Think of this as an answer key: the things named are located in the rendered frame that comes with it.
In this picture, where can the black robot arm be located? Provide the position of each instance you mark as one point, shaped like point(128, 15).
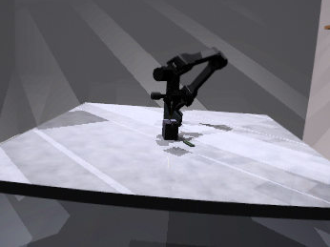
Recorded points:
point(184, 62)

